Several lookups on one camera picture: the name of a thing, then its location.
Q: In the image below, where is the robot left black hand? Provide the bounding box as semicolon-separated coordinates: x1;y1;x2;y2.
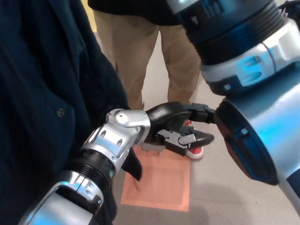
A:
144;101;215;156

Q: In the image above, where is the orange rectangular floor marker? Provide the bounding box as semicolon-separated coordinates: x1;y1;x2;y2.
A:
120;145;190;213

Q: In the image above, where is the red and white sneaker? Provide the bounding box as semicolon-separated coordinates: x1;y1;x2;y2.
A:
181;119;204;160

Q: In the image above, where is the yellow floor tape line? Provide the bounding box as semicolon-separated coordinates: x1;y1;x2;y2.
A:
92;10;98;33

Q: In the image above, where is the dark teal coat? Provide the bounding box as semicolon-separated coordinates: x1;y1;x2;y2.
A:
0;0;143;225

